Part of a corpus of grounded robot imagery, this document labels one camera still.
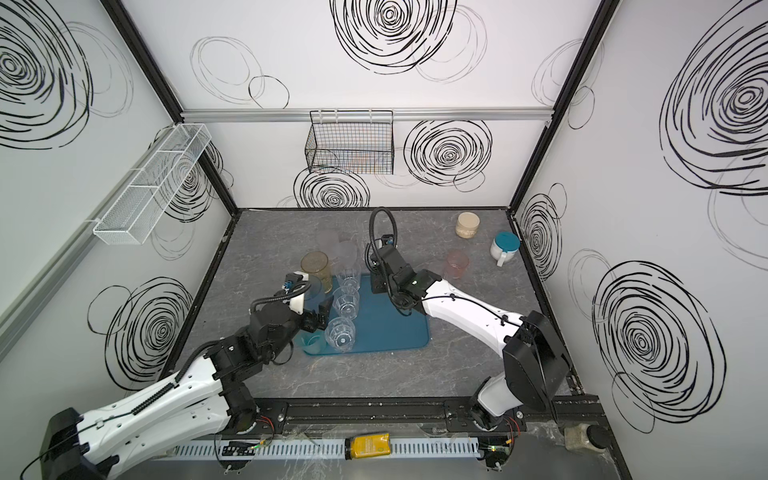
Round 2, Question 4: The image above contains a teal green plastic cup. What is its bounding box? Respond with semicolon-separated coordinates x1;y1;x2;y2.
298;332;326;356

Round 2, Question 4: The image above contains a yellow transparent cup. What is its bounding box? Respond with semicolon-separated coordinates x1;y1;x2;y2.
300;251;332;293

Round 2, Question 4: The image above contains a black wire basket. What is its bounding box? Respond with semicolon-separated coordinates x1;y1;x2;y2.
304;120;395;175

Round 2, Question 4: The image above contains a white wire shelf basket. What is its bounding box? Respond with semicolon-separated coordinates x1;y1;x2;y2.
93;124;212;246

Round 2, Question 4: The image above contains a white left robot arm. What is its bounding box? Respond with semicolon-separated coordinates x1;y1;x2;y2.
36;296;333;479

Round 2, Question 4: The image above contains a black corner frame post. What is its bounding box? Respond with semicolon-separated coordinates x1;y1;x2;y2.
100;0;239;217

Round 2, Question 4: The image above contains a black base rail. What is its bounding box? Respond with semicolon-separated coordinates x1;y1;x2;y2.
255;395;607;433

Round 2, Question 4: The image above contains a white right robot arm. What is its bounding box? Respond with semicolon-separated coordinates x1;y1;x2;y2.
366;240;572;420

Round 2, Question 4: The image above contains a teal plastic tray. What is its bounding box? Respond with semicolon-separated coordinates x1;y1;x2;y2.
294;274;431;356

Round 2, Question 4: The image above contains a white mug teal lid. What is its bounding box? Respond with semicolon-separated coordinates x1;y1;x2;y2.
489;232;521;267

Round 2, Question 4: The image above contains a clear faceted glass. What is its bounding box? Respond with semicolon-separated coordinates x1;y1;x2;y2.
325;317;356;353
335;255;361;291
333;287;360;320

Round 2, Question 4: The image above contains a light blue plastic cup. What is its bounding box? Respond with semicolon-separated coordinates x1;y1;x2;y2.
304;275;326;311

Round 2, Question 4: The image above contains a pink transparent cup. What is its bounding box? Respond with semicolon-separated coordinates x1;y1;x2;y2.
443;249;470;280

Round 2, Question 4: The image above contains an aluminium wall rail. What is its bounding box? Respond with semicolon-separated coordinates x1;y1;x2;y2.
181;106;554;123

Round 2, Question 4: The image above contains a white slotted cable duct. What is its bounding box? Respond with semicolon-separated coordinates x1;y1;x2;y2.
161;437;481;462

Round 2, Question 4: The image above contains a yellow box on rail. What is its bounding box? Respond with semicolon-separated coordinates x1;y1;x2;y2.
344;432;391;460

